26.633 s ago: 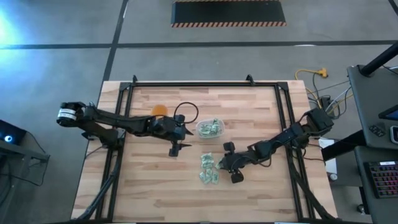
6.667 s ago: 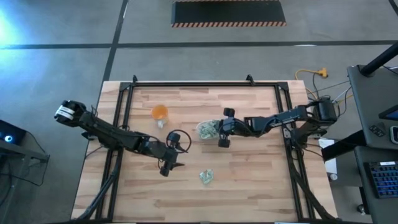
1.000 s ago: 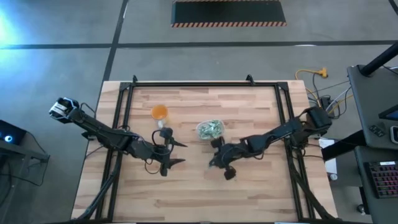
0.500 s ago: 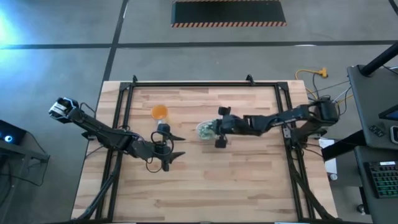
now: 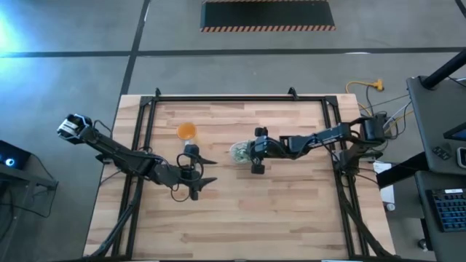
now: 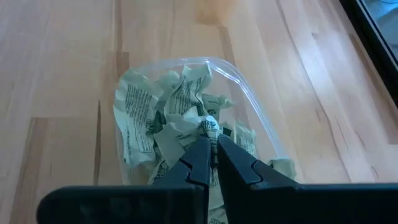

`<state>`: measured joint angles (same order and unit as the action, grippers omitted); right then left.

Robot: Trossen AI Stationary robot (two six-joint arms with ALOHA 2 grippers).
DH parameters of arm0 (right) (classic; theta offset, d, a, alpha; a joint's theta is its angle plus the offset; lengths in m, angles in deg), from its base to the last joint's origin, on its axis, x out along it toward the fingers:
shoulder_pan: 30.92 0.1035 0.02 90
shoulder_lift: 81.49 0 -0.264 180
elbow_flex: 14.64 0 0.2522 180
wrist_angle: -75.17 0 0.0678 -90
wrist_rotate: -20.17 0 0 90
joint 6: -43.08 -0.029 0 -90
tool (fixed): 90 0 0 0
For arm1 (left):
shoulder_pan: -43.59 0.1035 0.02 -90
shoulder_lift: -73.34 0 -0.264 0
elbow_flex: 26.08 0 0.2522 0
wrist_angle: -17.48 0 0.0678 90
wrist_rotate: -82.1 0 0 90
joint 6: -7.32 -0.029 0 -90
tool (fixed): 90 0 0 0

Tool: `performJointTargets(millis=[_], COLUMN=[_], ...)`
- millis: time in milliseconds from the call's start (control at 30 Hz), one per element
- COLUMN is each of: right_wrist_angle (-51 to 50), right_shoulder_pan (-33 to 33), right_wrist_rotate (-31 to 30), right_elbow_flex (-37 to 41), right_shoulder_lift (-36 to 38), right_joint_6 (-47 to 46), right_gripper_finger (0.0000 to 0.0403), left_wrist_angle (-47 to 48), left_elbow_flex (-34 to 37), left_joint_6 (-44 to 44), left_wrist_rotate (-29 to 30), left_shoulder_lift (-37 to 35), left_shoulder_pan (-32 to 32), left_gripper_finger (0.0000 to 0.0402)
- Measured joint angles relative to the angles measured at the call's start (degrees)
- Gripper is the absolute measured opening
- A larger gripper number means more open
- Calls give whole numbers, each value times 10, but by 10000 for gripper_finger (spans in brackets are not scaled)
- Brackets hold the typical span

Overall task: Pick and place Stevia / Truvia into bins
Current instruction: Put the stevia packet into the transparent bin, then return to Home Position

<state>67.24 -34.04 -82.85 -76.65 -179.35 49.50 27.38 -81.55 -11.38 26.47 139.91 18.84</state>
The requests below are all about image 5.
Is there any black aluminium table frame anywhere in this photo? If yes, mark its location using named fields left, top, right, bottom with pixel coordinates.
left=83, top=87, right=398, bottom=262

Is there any tilted tablet screen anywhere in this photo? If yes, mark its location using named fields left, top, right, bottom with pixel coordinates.
left=443, top=122, right=466, bottom=142

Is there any small black controller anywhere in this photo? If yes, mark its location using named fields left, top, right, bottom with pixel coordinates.
left=432, top=145, right=452, bottom=161

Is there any dark grey desk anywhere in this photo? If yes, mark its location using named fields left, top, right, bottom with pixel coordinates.
left=414, top=170, right=466, bottom=262
left=406, top=75, right=466, bottom=175

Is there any white paper sheet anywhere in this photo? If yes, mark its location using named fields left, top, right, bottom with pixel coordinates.
left=373, top=161, right=396, bottom=205

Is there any clear plastic container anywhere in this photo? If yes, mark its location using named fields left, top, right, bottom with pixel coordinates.
left=229, top=140, right=255, bottom=165

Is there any black box blue light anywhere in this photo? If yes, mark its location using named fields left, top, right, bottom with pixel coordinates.
left=0, top=140, right=32, bottom=170

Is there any white floor cable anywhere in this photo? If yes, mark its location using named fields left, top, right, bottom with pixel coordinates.
left=385, top=101, right=412, bottom=123

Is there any black hazard-striped floor mat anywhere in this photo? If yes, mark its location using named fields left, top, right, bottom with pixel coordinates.
left=200, top=0, right=336, bottom=33

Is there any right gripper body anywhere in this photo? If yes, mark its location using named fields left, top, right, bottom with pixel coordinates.
left=250, top=126, right=283, bottom=175

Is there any backlit black keyboard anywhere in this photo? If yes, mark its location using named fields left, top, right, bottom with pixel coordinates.
left=425, top=188, right=466, bottom=233

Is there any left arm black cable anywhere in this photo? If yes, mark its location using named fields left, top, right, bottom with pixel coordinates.
left=170, top=152, right=205, bottom=203

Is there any yellow ceramic mug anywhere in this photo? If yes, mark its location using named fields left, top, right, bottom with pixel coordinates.
left=176, top=122, right=199, bottom=146

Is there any black floor cable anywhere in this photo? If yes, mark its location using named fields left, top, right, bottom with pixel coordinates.
left=365, top=85, right=378, bottom=117

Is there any yellow extension cord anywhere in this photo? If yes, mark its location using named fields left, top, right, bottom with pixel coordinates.
left=344, top=79, right=385, bottom=114

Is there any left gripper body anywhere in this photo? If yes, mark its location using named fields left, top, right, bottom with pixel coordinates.
left=170, top=144, right=203, bottom=202

